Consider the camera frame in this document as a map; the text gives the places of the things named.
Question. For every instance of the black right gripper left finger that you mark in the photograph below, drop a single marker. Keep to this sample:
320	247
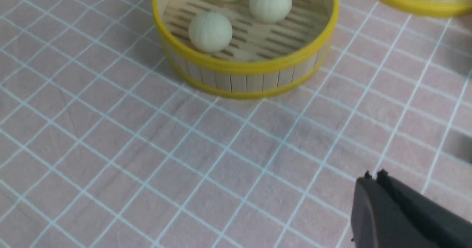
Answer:
377	221

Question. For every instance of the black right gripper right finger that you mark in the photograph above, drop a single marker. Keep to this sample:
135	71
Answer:
438	225

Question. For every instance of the yellow-rimmed bamboo steamer tray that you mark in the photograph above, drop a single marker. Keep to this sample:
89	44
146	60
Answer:
262	60

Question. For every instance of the pink checkered tablecloth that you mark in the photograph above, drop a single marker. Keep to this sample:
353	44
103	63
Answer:
103	145

